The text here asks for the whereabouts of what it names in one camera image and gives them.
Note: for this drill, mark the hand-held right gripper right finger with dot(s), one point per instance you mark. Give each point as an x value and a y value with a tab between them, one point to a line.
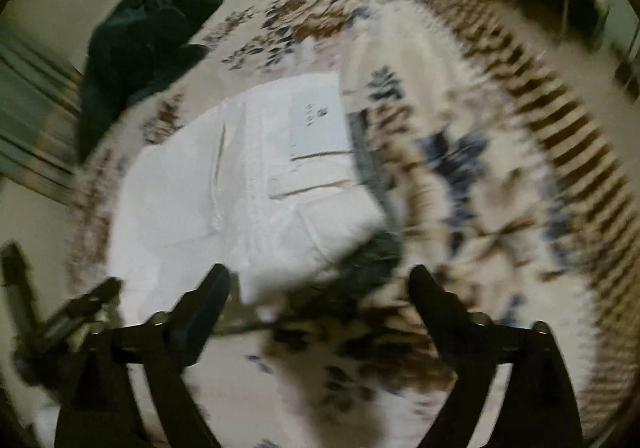
441	318

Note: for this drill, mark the dark green blanket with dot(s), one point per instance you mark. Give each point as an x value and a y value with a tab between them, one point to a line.
135	48

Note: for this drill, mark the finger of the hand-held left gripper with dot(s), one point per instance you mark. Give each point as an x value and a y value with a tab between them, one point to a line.
85	308
17	283

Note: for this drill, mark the floral bedsheet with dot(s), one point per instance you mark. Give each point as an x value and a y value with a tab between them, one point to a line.
480	228

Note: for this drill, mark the green striped curtain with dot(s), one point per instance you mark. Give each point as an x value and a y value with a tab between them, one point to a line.
30	118

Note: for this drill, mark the white pants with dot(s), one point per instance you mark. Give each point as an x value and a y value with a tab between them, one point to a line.
240	198

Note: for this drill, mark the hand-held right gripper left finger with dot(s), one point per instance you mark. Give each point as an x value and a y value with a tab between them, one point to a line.
205	313

